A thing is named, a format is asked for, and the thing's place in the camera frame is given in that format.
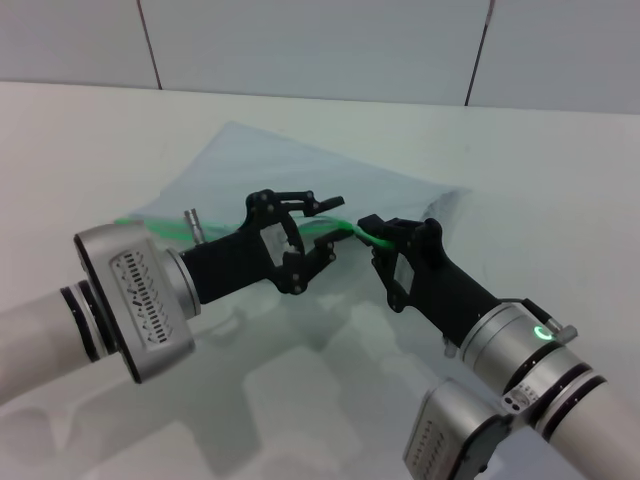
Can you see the translucent green-zipper document bag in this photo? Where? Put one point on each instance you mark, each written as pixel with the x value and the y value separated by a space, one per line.
pixel 300 170

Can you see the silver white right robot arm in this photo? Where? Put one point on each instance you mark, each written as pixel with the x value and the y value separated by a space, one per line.
pixel 575 400

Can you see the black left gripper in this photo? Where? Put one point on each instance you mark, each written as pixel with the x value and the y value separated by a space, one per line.
pixel 225 265

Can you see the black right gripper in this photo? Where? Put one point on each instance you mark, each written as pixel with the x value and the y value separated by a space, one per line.
pixel 440 285

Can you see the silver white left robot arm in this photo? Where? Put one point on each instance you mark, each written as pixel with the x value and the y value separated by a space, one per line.
pixel 35 340

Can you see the silver vented wrist camera box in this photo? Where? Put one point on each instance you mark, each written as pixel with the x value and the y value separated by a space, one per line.
pixel 140 295
pixel 445 435

